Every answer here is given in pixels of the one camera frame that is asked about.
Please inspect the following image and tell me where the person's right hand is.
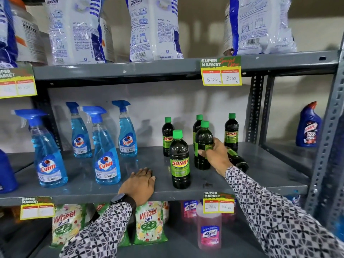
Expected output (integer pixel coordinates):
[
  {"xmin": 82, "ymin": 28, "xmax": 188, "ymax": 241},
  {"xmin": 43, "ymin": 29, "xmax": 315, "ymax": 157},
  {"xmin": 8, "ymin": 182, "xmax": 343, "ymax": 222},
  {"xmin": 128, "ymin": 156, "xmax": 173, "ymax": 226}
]
[{"xmin": 198, "ymin": 137, "xmax": 234, "ymax": 177}]

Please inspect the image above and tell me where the person's left hand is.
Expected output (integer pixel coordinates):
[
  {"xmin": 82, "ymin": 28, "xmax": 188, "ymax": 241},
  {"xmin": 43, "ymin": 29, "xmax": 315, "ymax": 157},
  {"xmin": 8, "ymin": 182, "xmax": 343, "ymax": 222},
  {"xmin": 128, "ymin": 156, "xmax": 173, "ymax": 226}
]
[{"xmin": 118, "ymin": 168, "xmax": 156, "ymax": 207}]

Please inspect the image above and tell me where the dark green-capped bottle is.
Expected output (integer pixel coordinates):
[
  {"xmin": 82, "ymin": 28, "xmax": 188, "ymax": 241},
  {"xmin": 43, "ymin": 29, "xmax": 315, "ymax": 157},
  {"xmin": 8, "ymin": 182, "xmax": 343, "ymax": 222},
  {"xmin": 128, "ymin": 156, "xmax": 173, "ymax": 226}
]
[
  {"xmin": 227, "ymin": 147, "xmax": 249, "ymax": 173},
  {"xmin": 162, "ymin": 116, "xmax": 175, "ymax": 158},
  {"xmin": 192, "ymin": 114, "xmax": 204, "ymax": 149},
  {"xmin": 194, "ymin": 120, "xmax": 215, "ymax": 171},
  {"xmin": 224, "ymin": 113, "xmax": 239, "ymax": 153},
  {"xmin": 169, "ymin": 129, "xmax": 191, "ymax": 190}
]

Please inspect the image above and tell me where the grey metal shelf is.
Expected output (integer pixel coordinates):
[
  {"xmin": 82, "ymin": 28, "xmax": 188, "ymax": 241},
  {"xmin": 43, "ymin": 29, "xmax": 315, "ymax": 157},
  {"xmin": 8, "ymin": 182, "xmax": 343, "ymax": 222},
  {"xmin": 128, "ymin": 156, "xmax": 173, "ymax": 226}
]
[{"xmin": 0, "ymin": 32, "xmax": 344, "ymax": 258}]

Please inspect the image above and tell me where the person's left forearm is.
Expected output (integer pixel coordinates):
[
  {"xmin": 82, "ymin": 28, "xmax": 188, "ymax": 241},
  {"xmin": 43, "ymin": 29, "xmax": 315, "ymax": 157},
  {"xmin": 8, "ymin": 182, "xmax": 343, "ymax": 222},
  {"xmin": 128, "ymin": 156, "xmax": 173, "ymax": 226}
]
[{"xmin": 59, "ymin": 202, "xmax": 133, "ymax": 258}]

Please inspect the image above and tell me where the person's right forearm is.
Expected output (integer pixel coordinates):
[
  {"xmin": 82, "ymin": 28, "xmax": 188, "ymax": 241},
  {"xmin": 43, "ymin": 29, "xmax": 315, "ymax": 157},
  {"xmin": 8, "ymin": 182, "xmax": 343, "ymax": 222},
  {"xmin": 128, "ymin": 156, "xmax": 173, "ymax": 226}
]
[{"xmin": 224, "ymin": 166, "xmax": 344, "ymax": 258}]

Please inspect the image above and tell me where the black wristwatch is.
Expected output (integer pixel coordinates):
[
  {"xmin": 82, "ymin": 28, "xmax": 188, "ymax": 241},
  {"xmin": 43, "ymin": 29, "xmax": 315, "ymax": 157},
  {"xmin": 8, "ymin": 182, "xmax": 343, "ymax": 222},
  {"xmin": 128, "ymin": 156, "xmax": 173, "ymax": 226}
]
[{"xmin": 110, "ymin": 192, "xmax": 138, "ymax": 212}]

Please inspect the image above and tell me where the blue spray bottle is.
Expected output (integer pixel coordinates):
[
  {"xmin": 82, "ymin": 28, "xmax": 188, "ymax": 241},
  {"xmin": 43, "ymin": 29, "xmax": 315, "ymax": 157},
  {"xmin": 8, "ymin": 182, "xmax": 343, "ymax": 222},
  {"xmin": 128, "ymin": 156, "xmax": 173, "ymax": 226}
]
[
  {"xmin": 13, "ymin": 109, "xmax": 68, "ymax": 188},
  {"xmin": 66, "ymin": 101, "xmax": 93, "ymax": 159},
  {"xmin": 111, "ymin": 100, "xmax": 138, "ymax": 157},
  {"xmin": 82, "ymin": 105, "xmax": 121, "ymax": 185}
]

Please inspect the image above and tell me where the yellow green price tag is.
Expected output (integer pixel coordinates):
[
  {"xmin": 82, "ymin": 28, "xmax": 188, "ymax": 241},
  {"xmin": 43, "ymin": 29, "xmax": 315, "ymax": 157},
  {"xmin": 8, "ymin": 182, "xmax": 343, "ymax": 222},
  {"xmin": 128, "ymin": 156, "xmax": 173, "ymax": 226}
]
[
  {"xmin": 200, "ymin": 56, "xmax": 243, "ymax": 86},
  {"xmin": 0, "ymin": 66, "xmax": 38, "ymax": 99},
  {"xmin": 19, "ymin": 196, "xmax": 56, "ymax": 221},
  {"xmin": 203, "ymin": 191, "xmax": 235, "ymax": 214}
]

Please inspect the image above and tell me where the pink cleaner bottle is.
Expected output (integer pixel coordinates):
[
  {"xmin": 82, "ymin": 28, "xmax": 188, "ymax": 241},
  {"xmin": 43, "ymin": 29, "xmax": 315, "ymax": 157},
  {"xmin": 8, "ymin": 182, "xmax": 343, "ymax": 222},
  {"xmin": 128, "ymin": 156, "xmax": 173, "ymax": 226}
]
[
  {"xmin": 221, "ymin": 202, "xmax": 237, "ymax": 223},
  {"xmin": 181, "ymin": 200, "xmax": 199, "ymax": 223},
  {"xmin": 196, "ymin": 202, "xmax": 222, "ymax": 250}
]

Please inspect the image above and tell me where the grey slotted metal rack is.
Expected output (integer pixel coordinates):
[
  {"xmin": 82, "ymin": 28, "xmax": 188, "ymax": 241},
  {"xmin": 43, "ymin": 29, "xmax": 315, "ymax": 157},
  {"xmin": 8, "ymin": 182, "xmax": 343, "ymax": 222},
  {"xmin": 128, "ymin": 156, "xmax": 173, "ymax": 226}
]
[{"xmin": 259, "ymin": 32, "xmax": 344, "ymax": 239}]

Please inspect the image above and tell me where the blue toilet cleaner bottle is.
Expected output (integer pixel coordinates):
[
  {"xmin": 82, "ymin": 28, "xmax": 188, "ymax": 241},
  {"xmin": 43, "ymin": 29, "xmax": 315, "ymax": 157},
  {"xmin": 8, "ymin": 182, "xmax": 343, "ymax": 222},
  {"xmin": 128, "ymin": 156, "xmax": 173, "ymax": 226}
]
[{"xmin": 295, "ymin": 101, "xmax": 323, "ymax": 148}]

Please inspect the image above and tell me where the dark blue jug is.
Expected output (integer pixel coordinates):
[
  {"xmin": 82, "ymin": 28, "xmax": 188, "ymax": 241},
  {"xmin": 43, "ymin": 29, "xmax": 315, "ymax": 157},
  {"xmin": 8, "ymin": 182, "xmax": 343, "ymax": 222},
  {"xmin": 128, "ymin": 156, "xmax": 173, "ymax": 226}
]
[{"xmin": 0, "ymin": 149, "xmax": 19, "ymax": 194}]

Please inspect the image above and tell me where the white blue detergent bag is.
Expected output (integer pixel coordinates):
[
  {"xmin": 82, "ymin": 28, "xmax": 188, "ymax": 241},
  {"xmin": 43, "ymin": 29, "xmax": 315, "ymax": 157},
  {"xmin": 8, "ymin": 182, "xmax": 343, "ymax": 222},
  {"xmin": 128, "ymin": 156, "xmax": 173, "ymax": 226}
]
[
  {"xmin": 44, "ymin": 0, "xmax": 107, "ymax": 65},
  {"xmin": 125, "ymin": 0, "xmax": 184, "ymax": 62},
  {"xmin": 228, "ymin": 0, "xmax": 297, "ymax": 56},
  {"xmin": 0, "ymin": 0, "xmax": 19, "ymax": 68}
]

